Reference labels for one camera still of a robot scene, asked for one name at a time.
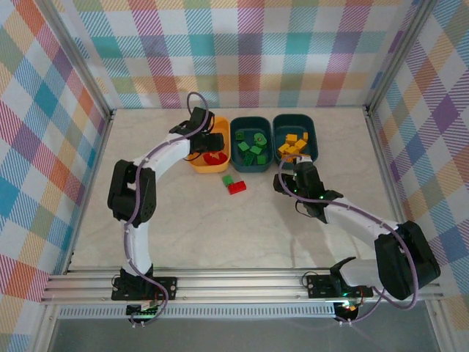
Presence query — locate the yellow plastic container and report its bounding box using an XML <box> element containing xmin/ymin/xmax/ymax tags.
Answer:
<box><xmin>186</xmin><ymin>116</ymin><xmax>232</xmax><ymax>174</ymax></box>

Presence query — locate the teal plastic container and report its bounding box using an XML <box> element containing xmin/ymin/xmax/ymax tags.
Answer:
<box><xmin>272</xmin><ymin>113</ymin><xmax>319</xmax><ymax>172</ymax></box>
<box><xmin>229</xmin><ymin>116</ymin><xmax>274</xmax><ymax>174</ymax></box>

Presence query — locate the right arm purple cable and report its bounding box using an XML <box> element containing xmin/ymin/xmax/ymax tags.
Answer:
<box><xmin>277</xmin><ymin>153</ymin><xmax>421</xmax><ymax>327</ymax></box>

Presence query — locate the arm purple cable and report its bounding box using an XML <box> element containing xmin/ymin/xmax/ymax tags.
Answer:
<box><xmin>277</xmin><ymin>153</ymin><xmax>421</xmax><ymax>327</ymax></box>
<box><xmin>122</xmin><ymin>91</ymin><xmax>215</xmax><ymax>329</ymax></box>

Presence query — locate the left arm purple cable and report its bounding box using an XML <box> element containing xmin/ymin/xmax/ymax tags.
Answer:
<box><xmin>122</xmin><ymin>91</ymin><xmax>215</xmax><ymax>329</ymax></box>

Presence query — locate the aluminium side rail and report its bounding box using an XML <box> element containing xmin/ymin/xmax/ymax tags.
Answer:
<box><xmin>34</xmin><ymin>109</ymin><xmax>117</xmax><ymax>352</ymax></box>
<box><xmin>364</xmin><ymin>105</ymin><xmax>455</xmax><ymax>352</ymax></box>

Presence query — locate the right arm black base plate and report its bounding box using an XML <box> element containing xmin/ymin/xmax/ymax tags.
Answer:
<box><xmin>306</xmin><ymin>274</ymin><xmax>374</xmax><ymax>298</ymax></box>

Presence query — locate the aluminium mounting rail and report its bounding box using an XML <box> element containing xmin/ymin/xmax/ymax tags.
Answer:
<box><xmin>39</xmin><ymin>266</ymin><xmax>443</xmax><ymax>305</ymax></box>

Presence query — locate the slotted grey cable duct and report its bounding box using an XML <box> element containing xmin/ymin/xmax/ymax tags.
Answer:
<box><xmin>58</xmin><ymin>307</ymin><xmax>338</xmax><ymax>320</ymax></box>

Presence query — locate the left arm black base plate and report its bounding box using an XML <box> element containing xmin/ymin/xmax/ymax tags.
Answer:
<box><xmin>111</xmin><ymin>276</ymin><xmax>179</xmax><ymax>301</ymax></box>

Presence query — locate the aluminium frame post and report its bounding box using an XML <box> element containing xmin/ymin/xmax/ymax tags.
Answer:
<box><xmin>366</xmin><ymin>0</ymin><xmax>437</xmax><ymax>114</ymax></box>
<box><xmin>43</xmin><ymin>0</ymin><xmax>113</xmax><ymax>118</ymax></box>

